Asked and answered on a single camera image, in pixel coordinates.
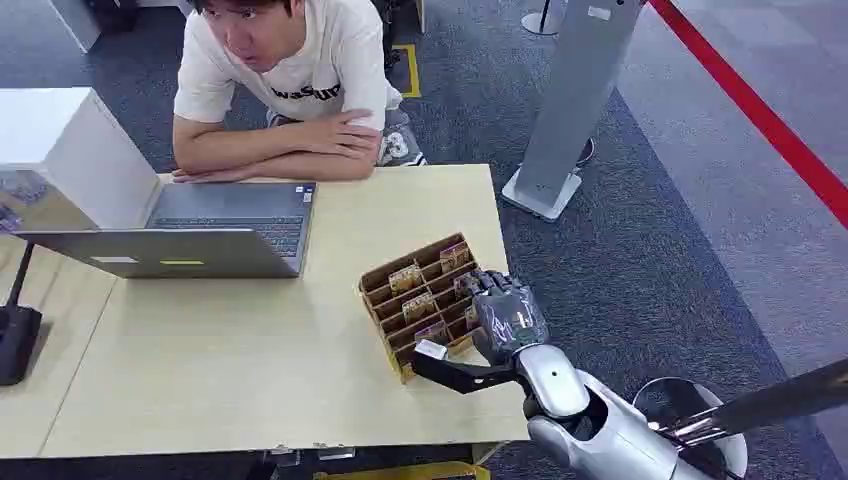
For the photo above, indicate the person's left hand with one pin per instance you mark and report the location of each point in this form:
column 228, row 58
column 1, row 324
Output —
column 202, row 175

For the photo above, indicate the yellow floor tape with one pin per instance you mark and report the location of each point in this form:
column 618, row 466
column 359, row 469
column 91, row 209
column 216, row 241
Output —
column 412, row 69

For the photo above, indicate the round silver stanchion base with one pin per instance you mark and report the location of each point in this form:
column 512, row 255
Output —
column 669, row 401

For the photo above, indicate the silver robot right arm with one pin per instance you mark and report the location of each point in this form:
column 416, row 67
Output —
column 596, row 424

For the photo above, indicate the wooden card box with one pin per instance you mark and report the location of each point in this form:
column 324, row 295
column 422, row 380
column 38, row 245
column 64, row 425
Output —
column 397, row 318

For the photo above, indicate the grey laptop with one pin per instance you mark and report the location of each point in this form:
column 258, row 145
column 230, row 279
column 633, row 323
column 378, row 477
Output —
column 218, row 232

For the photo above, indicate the red barrier belt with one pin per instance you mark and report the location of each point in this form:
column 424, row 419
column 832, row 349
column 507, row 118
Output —
column 762, row 116

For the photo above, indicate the white furniture block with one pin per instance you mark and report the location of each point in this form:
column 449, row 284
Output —
column 76, row 20

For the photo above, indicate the dark stanchion pole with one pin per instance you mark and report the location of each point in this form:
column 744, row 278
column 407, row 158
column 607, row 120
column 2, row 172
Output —
column 775, row 397

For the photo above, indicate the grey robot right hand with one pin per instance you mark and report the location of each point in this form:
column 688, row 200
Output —
column 507, row 318

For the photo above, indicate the grey pillar with base plate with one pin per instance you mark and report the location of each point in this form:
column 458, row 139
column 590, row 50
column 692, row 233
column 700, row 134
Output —
column 570, row 99

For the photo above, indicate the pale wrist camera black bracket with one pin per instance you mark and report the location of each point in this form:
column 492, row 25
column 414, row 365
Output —
column 457, row 374

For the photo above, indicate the metal desk bracket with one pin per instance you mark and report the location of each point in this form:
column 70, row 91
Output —
column 331, row 453

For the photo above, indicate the black monitor stand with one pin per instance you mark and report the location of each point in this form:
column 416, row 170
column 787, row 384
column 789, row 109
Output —
column 16, row 338

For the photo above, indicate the person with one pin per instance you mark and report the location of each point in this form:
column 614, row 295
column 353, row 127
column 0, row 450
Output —
column 298, row 66

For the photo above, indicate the person's right hand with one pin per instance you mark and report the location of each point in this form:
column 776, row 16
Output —
column 343, row 134

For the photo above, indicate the yellow object under desk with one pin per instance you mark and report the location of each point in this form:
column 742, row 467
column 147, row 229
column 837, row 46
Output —
column 404, row 472

